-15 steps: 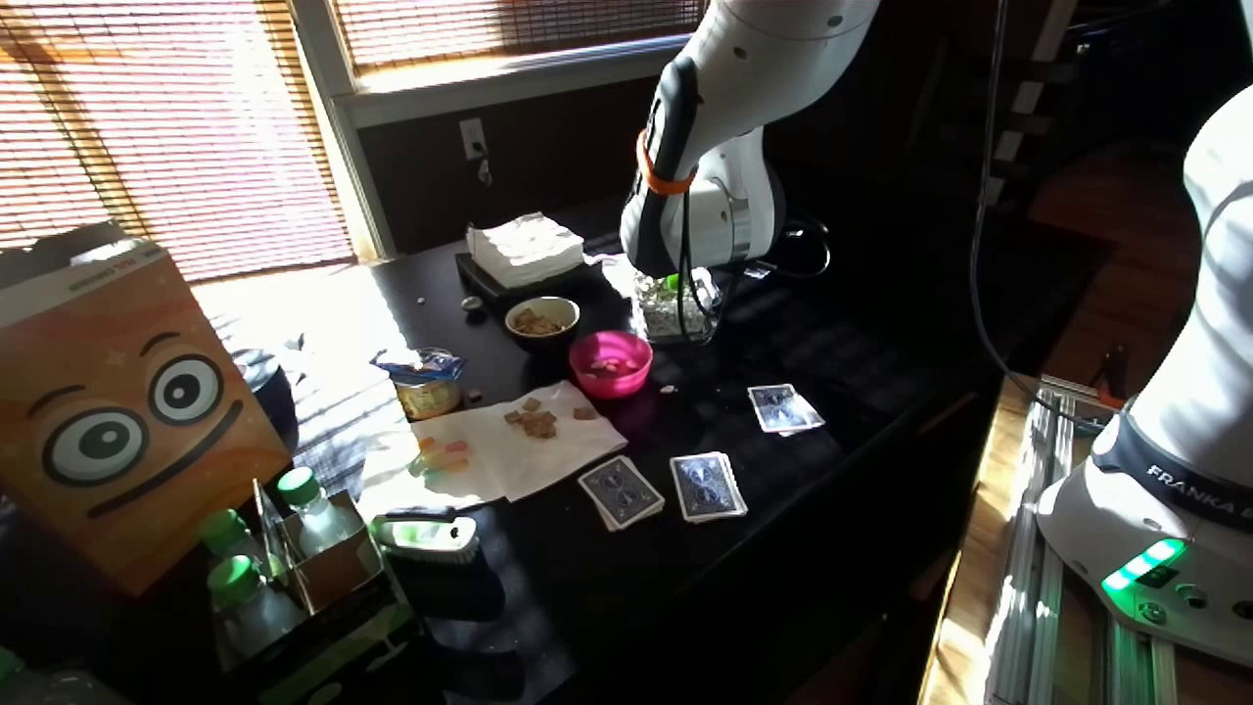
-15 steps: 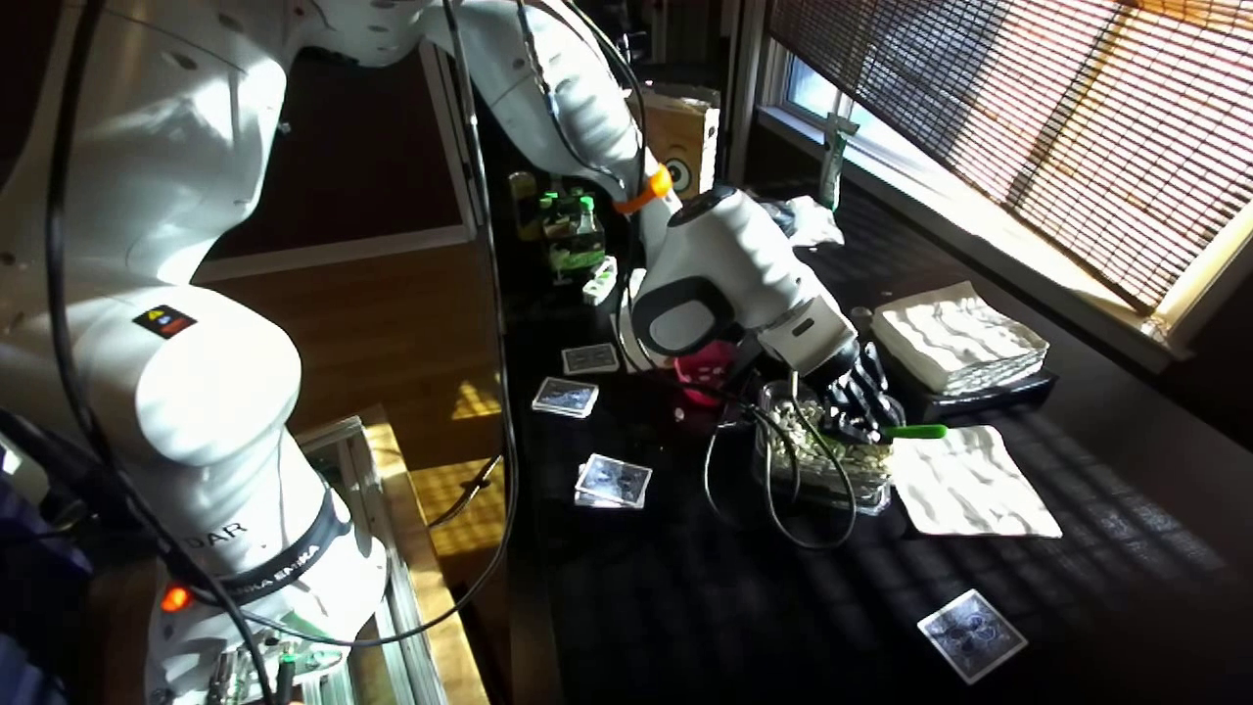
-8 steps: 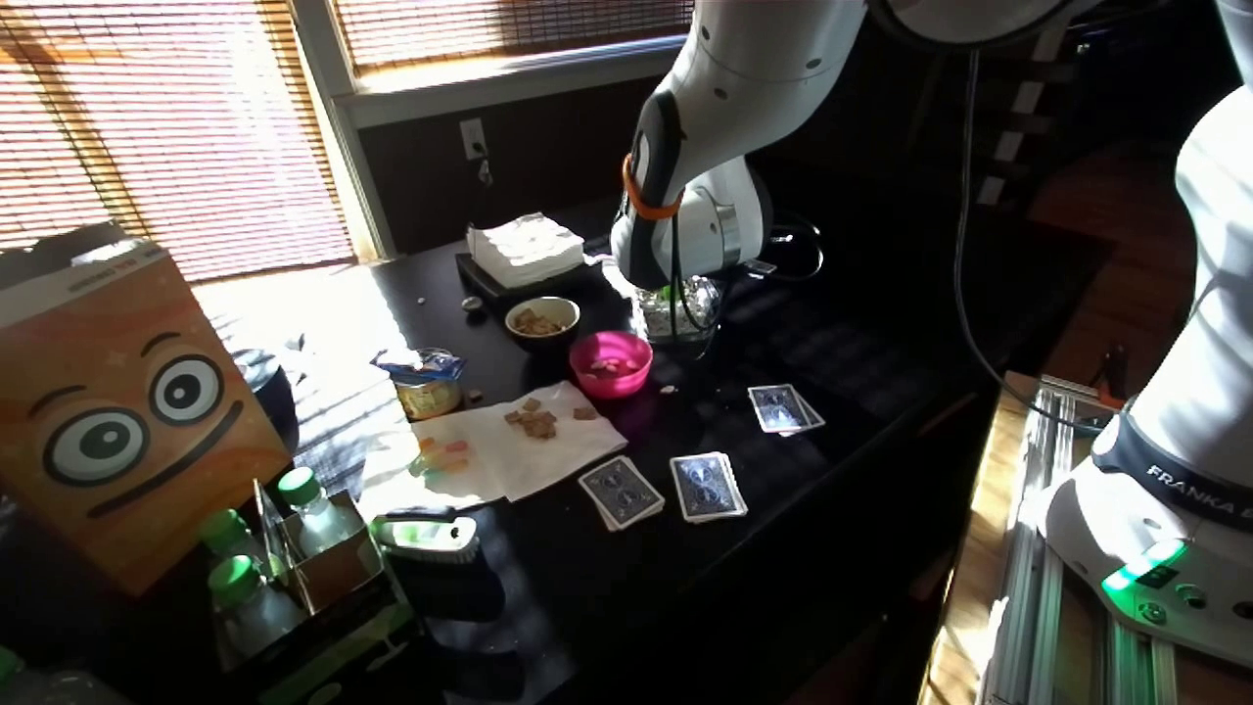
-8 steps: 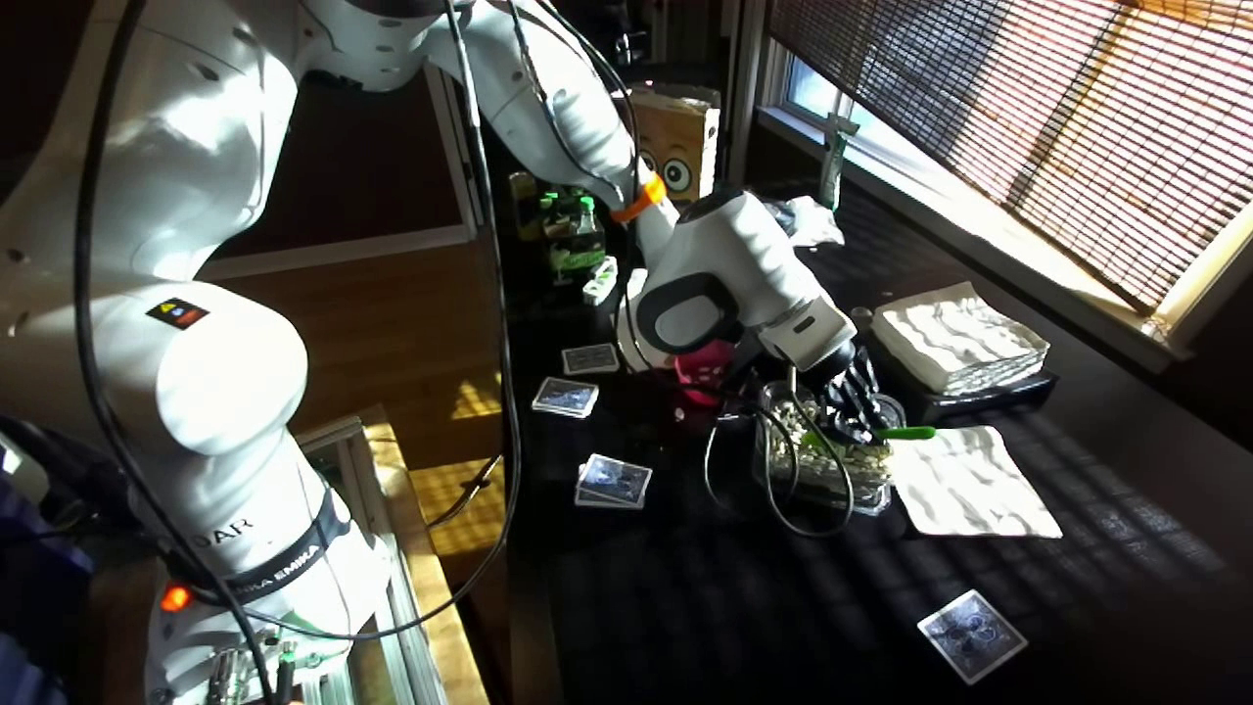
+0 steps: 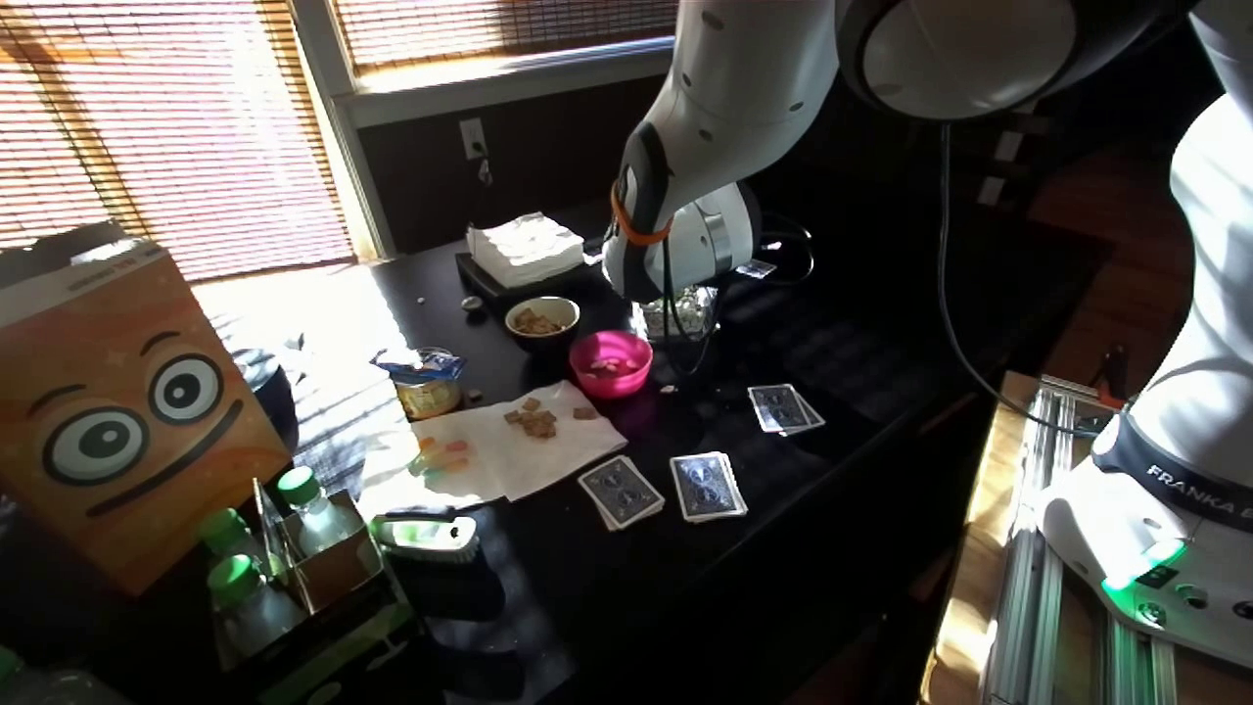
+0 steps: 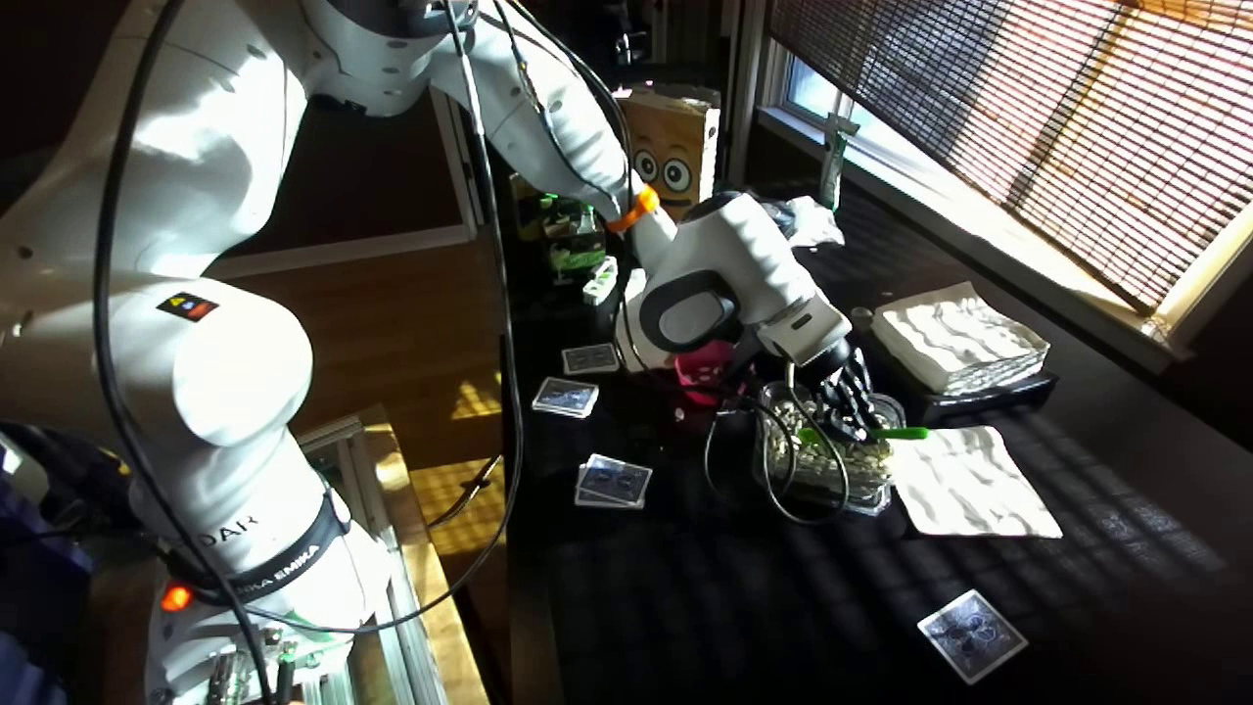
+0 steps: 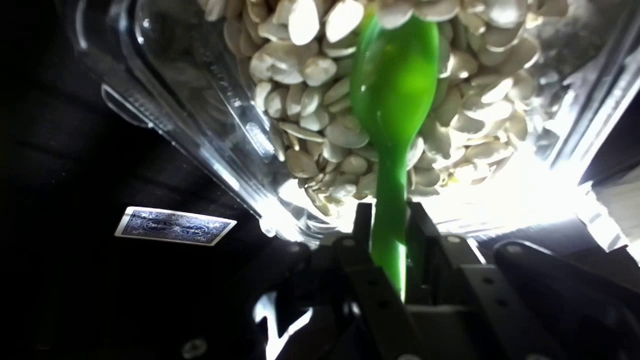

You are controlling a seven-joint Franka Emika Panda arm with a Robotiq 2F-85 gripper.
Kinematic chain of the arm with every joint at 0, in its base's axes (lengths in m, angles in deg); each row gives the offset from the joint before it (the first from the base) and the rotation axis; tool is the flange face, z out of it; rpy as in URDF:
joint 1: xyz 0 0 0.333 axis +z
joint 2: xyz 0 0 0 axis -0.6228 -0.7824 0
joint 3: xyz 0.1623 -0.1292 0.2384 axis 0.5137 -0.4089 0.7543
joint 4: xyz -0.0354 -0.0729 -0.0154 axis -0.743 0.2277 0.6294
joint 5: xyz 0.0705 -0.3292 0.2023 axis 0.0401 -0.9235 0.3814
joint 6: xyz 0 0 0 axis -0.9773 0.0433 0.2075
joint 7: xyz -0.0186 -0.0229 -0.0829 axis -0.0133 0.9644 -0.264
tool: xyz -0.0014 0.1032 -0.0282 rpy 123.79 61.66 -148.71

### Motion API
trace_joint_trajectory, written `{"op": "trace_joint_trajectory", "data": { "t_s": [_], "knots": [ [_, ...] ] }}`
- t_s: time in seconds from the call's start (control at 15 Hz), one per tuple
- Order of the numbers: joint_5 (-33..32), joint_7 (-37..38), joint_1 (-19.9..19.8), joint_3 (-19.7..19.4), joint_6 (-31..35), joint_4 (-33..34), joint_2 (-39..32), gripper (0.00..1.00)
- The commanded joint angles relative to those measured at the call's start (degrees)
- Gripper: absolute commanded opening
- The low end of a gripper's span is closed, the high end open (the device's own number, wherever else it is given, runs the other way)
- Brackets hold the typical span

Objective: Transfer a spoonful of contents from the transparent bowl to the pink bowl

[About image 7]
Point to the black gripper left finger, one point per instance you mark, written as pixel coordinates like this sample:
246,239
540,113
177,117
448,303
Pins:
363,266

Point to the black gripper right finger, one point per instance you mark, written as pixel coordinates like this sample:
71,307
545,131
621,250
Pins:
433,266

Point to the green plastic spoon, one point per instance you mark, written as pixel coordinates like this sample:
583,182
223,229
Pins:
393,87

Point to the blue backed playing card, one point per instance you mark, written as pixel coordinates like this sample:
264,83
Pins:
175,225

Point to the transparent plastic container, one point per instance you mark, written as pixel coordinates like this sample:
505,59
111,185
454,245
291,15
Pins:
201,100

